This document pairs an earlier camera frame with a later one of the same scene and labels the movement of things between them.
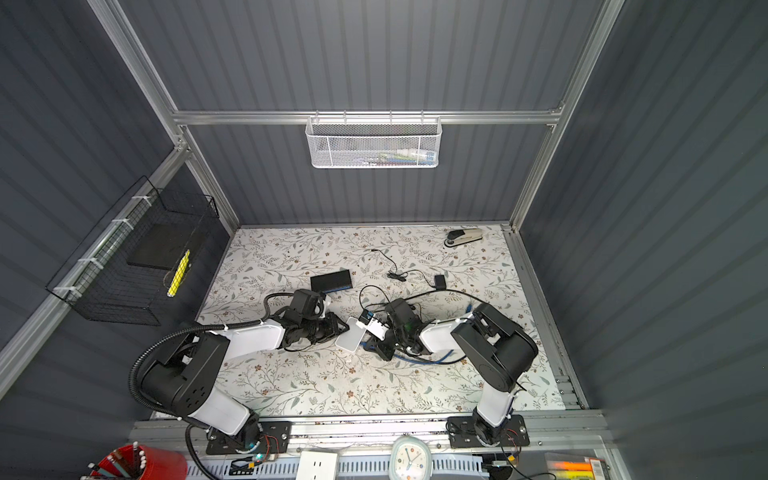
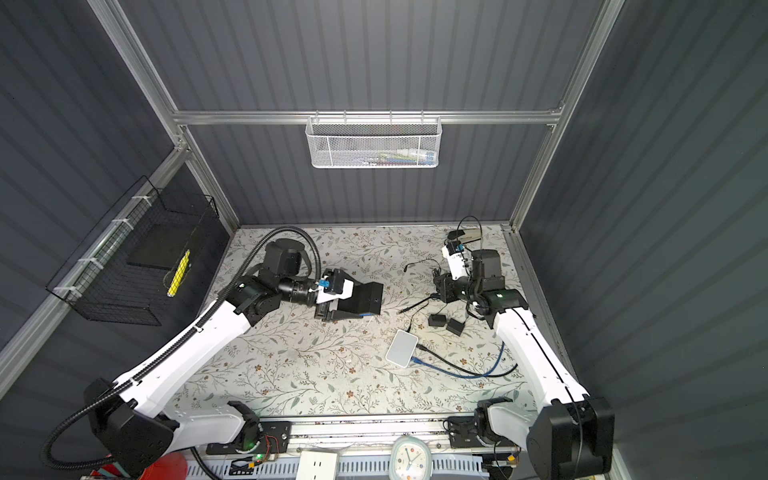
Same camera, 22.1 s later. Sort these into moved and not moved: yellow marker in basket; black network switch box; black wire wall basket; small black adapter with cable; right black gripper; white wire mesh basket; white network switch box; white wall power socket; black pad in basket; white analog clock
Moved: white network switch box; small black adapter with cable; right black gripper; black network switch box
Not moved: black wire wall basket; yellow marker in basket; white wall power socket; black pad in basket; white analog clock; white wire mesh basket
